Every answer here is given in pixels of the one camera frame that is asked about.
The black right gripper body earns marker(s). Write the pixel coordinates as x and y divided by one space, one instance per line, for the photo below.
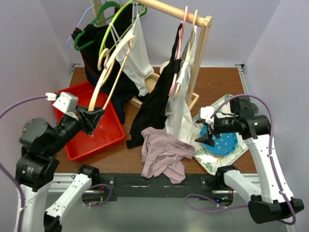
221 125

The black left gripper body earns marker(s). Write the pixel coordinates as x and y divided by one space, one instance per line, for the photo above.
72 125

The pink tank top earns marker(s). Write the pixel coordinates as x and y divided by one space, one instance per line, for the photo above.
162 153

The beige hanger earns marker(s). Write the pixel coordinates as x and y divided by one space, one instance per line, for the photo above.
188 54
108 66

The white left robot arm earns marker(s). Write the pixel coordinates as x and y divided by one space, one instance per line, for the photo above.
36 167

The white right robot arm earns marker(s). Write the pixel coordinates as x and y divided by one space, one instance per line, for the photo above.
273 200

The white tank top right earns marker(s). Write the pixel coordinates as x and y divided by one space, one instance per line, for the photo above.
179 120

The white tank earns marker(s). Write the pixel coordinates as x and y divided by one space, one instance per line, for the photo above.
179 120
134 59

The black tank top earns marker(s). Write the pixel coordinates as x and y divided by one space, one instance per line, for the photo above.
152 110

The lime green hanger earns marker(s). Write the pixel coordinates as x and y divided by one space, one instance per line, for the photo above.
120 24

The white tank top left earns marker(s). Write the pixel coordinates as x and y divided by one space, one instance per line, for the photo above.
134 59

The pink hanger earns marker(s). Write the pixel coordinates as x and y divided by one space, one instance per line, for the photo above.
179 48

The dark green hanger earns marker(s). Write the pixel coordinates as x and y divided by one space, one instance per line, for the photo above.
98 21

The blue dotted plate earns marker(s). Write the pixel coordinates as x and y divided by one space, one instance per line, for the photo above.
224 145

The red plastic bin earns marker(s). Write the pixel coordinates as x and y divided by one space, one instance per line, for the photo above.
107 134

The floral tray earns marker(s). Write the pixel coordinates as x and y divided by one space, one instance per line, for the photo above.
206 159

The grey mug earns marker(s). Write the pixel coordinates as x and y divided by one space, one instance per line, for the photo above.
254 108

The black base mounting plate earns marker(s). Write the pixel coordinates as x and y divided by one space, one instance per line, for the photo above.
133 185

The wooden clothes rack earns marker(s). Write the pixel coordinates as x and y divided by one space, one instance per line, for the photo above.
203 26

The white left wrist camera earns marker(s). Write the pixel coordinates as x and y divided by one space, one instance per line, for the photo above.
66 102

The light blue wire hanger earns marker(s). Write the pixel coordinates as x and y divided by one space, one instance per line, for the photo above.
77 26

